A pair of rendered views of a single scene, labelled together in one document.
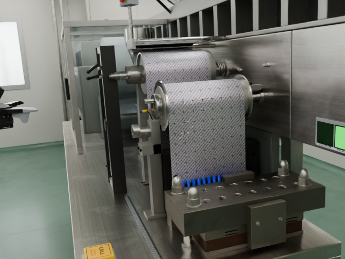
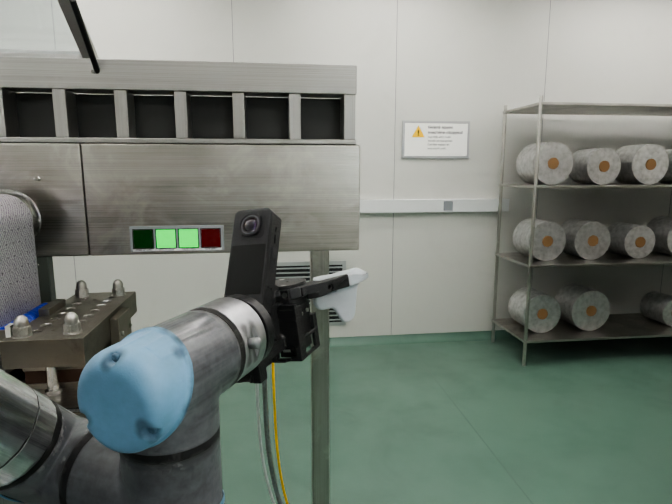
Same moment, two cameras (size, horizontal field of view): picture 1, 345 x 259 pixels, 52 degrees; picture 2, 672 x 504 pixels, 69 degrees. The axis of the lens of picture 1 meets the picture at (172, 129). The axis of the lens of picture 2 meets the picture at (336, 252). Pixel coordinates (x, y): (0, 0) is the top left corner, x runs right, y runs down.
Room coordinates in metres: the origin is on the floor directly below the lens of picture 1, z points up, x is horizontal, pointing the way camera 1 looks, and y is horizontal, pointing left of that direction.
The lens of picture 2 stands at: (0.10, 0.85, 1.37)
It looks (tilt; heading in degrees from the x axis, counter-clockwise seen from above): 9 degrees down; 280
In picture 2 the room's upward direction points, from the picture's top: straight up
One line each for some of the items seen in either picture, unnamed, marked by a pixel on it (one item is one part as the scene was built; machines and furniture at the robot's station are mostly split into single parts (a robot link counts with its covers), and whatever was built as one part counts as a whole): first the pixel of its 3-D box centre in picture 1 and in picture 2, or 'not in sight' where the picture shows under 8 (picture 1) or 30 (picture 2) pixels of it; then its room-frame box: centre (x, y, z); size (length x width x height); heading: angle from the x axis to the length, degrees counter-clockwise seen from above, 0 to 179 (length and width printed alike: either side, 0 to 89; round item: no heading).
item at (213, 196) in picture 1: (243, 199); (80, 323); (0.91, -0.18, 1.00); 0.40 x 0.16 x 0.06; 107
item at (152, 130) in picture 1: (150, 169); not in sight; (1.06, 0.07, 1.05); 0.06 x 0.05 x 0.31; 107
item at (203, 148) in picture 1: (209, 151); (13, 284); (1.01, -0.10, 1.11); 0.23 x 0.01 x 0.18; 107
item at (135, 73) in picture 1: (134, 74); not in sight; (1.27, 0.12, 1.33); 0.06 x 0.06 x 0.06; 17
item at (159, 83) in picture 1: (160, 106); not in sight; (1.03, 0.03, 1.25); 0.15 x 0.01 x 0.15; 17
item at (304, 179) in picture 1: (304, 176); (118, 287); (0.91, -0.35, 1.05); 0.04 x 0.04 x 0.04
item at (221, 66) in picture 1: (216, 69); not in sight; (1.36, -0.18, 1.33); 0.07 x 0.07 x 0.07; 17
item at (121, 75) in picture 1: (117, 75); not in sight; (1.25, 0.18, 1.33); 0.06 x 0.03 x 0.03; 107
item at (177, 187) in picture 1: (177, 184); (21, 325); (0.91, 0.00, 1.05); 0.04 x 0.04 x 0.04
